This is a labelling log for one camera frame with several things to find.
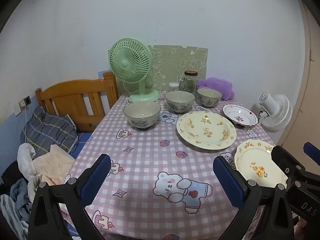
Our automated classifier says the scalloped yellow floral plate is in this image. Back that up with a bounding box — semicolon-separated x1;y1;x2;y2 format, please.
234;139;287;188

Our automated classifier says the white red-rimmed plate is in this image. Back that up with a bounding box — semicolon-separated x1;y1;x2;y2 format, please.
222;105;258;126

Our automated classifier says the large yellow floral plate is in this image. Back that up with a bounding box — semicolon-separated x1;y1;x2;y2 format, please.
176;111;237;151

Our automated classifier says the ceramic floral bowl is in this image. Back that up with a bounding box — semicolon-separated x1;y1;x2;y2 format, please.
165;91;195;113
123;101;161;129
197;88;222;108

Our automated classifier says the pile of clothes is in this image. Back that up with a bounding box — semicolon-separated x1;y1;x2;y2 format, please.
0;160;38;240

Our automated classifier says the peach cloth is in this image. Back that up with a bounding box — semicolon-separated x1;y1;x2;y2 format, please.
33;145;75;186

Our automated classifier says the white floor fan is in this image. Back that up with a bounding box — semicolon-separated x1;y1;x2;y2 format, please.
258;92;293;133

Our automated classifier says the white plastic bag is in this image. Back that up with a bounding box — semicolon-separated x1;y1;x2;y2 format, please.
17;143;39;181

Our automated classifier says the blue bed sheet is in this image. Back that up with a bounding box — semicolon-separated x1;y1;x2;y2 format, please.
71;132;92;159

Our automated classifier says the grey plaid pillow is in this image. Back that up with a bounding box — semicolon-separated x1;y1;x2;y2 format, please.
20;106;78;158

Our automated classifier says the pink checkered tablecloth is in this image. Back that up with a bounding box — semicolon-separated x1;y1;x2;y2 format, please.
68;96;271;239

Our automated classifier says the purple plush toy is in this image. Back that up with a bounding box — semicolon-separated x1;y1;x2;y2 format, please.
197;77;235;100

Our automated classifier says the wooden bed headboard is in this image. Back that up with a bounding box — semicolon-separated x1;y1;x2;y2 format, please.
35;71;119;132

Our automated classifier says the glass jar with lid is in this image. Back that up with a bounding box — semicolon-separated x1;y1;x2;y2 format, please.
179;70;198;96

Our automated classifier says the cotton swab container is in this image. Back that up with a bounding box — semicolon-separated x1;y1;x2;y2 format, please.
169;82;179;91

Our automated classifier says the green patterned cardboard panel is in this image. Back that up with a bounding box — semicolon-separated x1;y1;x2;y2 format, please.
117;44;209;96

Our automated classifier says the green desk fan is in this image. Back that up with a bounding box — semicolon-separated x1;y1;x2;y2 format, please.
108;38;160;102

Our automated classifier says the wall power socket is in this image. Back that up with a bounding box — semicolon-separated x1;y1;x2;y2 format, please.
18;96;31;110

